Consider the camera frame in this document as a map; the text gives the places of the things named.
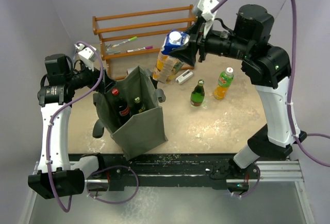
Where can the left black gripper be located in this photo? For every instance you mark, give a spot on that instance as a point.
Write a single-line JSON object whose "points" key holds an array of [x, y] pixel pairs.
{"points": [[102, 85]]}

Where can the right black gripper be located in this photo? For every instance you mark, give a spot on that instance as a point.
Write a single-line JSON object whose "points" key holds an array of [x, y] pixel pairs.
{"points": [[187, 53]]}

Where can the blue orange juice carton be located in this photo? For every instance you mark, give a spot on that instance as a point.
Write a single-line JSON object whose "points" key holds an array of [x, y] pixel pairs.
{"points": [[166, 66]]}

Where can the Coca-Cola glass bottle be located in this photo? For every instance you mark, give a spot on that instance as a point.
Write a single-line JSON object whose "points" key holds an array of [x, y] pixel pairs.
{"points": [[121, 106]]}

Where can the green soda bottle yellow label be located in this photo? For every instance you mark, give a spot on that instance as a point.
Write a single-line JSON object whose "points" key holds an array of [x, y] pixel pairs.
{"points": [[139, 106]]}

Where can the orange drink plastic bottle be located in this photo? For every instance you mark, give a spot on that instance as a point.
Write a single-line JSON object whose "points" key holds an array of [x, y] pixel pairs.
{"points": [[224, 81]]}

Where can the grey-green canvas bag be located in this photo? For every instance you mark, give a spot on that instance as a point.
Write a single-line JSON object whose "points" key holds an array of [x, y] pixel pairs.
{"points": [[142, 132]]}

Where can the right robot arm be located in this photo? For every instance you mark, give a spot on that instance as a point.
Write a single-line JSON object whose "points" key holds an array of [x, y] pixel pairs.
{"points": [[269, 70]]}

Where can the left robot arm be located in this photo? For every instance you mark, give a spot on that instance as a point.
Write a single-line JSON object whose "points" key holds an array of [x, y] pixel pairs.
{"points": [[55, 176]]}

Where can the white stapler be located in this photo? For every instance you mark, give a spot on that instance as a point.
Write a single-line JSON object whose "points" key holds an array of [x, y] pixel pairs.
{"points": [[186, 75]]}

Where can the red white small box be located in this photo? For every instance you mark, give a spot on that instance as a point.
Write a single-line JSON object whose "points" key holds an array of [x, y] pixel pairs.
{"points": [[129, 70]]}

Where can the pink-capped marker pen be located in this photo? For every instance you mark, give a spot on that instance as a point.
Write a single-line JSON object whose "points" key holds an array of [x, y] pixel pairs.
{"points": [[139, 49]]}

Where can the green glass bottle gold cap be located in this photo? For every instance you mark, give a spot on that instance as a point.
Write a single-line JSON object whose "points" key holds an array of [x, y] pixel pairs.
{"points": [[198, 94]]}

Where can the green-capped marker pen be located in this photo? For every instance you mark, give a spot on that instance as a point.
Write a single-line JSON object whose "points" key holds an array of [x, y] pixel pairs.
{"points": [[125, 41]]}

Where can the wooden three-tier rack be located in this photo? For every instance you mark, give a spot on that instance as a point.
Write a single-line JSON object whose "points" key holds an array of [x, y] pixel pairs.
{"points": [[149, 26]]}

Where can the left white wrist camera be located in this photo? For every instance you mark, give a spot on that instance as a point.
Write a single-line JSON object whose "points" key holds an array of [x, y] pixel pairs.
{"points": [[86, 55]]}

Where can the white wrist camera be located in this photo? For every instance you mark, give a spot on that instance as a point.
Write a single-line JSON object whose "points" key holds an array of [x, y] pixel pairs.
{"points": [[86, 55], [203, 8]]}

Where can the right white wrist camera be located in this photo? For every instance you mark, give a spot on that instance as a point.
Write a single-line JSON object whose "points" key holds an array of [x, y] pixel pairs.
{"points": [[203, 8]]}

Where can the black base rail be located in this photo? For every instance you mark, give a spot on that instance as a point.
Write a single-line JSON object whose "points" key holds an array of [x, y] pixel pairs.
{"points": [[215, 170]]}

